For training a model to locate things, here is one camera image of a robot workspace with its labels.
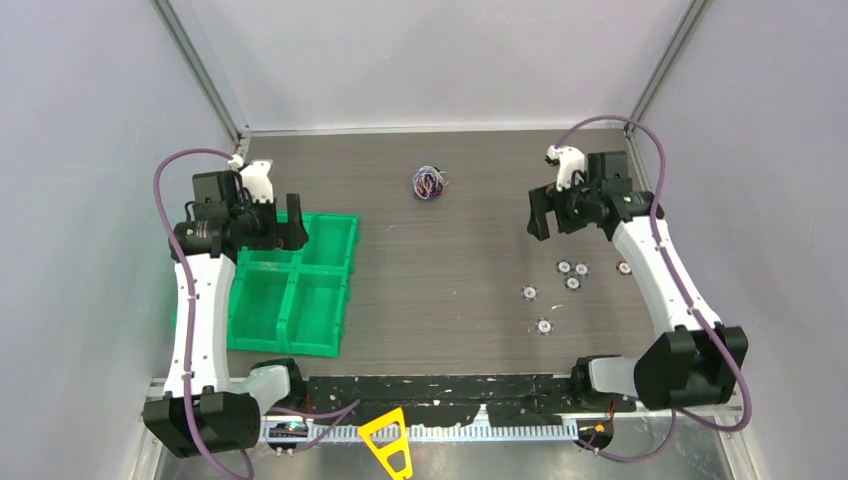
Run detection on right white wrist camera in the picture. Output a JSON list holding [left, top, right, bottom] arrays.
[[545, 145, 586, 191]]

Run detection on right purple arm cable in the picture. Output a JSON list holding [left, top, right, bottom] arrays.
[[555, 115, 754, 464]]

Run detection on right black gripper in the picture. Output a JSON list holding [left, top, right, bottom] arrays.
[[526, 171, 599, 241]]

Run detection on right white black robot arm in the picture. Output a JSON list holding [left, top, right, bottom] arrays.
[[527, 146, 749, 411]]

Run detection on yellow triangular plastic piece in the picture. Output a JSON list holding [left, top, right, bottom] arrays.
[[357, 407, 414, 480]]

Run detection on white slotted cable duct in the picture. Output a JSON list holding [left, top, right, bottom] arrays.
[[260, 421, 579, 443]]

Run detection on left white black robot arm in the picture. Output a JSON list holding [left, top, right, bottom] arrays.
[[142, 171, 309, 458]]

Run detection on multicolour cable bundle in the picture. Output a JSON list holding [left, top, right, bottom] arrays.
[[411, 165, 449, 202]]

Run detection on blue white poker chip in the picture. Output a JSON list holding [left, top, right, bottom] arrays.
[[521, 285, 538, 301]]

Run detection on green six-compartment tray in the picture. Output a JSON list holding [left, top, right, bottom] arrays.
[[225, 212, 360, 358]]

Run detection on blue poker chip near front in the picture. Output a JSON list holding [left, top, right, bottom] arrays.
[[535, 318, 553, 335]]

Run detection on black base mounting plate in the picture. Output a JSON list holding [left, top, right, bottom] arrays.
[[276, 374, 635, 427]]

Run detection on dark green poker chip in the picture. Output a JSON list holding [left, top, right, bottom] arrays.
[[563, 275, 582, 292]]

